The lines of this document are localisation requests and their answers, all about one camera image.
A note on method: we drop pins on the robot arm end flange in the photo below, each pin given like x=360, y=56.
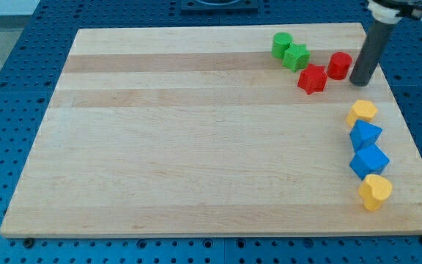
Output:
x=392, y=11

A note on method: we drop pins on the blue triangle block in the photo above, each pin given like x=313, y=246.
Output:
x=364, y=134

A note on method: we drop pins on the wooden board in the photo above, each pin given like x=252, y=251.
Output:
x=201, y=132

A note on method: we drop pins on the green star block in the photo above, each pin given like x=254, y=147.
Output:
x=296, y=57

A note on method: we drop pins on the green cylinder block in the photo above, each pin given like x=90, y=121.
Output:
x=281, y=42

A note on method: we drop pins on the red star block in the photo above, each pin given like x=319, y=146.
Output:
x=313, y=79

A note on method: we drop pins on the red cylinder block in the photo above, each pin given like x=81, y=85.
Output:
x=339, y=65

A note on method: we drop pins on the yellow hexagon block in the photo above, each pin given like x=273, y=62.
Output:
x=363, y=110

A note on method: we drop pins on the blue cube block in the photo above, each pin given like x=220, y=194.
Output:
x=369, y=160

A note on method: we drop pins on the yellow heart block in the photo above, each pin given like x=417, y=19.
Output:
x=374, y=191

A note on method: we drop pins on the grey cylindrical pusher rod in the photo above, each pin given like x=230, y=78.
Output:
x=373, y=46

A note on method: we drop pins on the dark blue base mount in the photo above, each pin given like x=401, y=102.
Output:
x=189, y=6

